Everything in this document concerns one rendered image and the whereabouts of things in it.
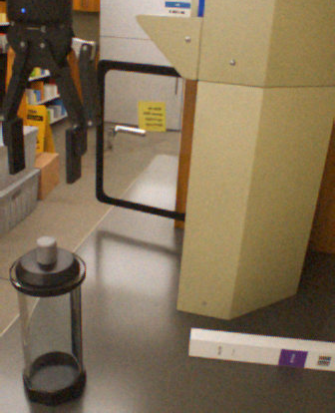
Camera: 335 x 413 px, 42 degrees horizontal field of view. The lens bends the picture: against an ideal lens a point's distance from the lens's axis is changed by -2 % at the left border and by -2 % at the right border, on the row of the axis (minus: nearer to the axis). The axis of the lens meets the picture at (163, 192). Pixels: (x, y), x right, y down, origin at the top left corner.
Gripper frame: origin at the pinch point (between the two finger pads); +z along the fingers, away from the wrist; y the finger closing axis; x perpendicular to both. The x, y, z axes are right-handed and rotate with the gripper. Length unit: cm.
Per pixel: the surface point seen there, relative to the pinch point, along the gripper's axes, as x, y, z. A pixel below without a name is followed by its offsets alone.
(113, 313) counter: -20.3, -2.7, 39.5
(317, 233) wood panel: -63, -45, 35
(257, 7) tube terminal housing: -25.8, -23.3, -19.8
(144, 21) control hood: -25.8, -5.0, -16.3
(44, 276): 3.7, -1.1, 15.8
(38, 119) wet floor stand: -320, 180, 86
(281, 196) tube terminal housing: -31.9, -32.0, 13.3
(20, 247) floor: -176, 117, 134
